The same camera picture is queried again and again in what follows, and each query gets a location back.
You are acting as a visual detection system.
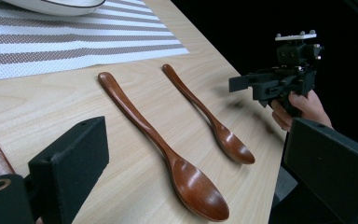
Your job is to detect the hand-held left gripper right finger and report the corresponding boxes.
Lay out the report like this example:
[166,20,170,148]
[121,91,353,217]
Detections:
[282,117,358,224]

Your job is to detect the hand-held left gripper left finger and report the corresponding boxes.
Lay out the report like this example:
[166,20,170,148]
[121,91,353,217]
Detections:
[27,116,110,224]

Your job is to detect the small brown wooden spoon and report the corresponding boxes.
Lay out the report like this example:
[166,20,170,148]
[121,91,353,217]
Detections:
[161,63,256,165]

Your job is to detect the large brown wooden spoon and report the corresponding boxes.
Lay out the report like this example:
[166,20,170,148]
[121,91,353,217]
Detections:
[97,71,231,223]

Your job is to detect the brown white striped placemat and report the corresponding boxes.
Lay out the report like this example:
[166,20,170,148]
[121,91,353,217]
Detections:
[0,0,190,83]

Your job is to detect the white bowl with dark rim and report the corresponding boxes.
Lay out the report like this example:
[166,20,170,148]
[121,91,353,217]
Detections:
[2,0,106,17]

